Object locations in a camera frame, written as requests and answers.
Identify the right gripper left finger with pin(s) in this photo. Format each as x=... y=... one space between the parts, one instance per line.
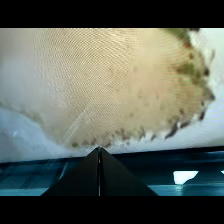
x=83 y=180

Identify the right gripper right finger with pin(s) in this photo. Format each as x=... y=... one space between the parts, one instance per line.
x=116 y=180

